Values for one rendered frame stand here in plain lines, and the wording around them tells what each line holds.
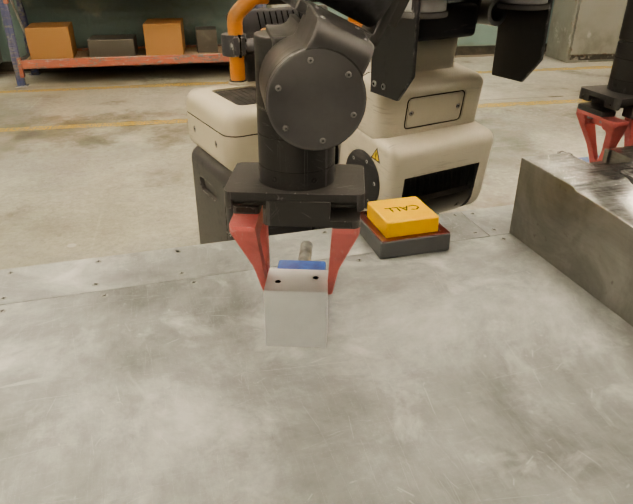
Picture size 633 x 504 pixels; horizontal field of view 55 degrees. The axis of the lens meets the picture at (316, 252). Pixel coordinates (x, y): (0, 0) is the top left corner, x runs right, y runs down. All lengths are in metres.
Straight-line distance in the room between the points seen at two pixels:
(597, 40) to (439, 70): 5.57
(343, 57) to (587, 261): 0.36
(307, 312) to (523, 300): 0.22
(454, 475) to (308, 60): 0.27
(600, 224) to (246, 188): 0.33
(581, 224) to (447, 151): 0.46
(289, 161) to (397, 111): 0.59
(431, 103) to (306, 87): 0.71
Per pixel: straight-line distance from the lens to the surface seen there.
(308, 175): 0.43
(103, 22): 5.98
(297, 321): 0.49
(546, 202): 0.66
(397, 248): 0.64
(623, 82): 0.80
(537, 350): 0.53
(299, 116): 0.35
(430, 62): 1.06
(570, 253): 0.64
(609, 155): 0.75
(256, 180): 0.46
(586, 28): 6.52
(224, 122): 1.16
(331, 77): 0.34
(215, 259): 0.64
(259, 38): 0.42
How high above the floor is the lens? 1.10
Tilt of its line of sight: 28 degrees down
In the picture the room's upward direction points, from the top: straight up
